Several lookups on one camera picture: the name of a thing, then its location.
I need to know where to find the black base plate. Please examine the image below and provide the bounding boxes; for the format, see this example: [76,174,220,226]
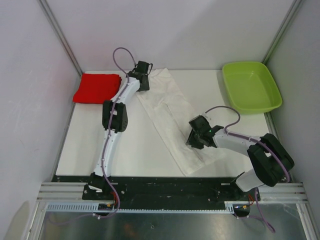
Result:
[52,175,260,210]

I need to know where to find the green plastic basin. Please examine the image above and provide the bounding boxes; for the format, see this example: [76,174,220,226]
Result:
[222,61,283,115]

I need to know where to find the aluminium frame rail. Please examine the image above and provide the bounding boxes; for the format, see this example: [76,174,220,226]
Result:
[258,183,309,204]

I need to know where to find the folded red t shirt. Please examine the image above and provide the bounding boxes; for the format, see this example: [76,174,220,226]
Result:
[72,73,122,104]

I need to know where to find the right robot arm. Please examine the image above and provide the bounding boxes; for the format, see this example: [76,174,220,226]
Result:
[186,115,295,201]

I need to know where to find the grey slotted cable duct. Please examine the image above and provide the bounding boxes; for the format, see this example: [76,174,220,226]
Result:
[46,202,250,214]

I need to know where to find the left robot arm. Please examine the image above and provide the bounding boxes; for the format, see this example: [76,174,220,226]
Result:
[87,61,153,200]

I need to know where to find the white t shirt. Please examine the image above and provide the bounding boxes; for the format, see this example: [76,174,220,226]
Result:
[137,68,226,176]

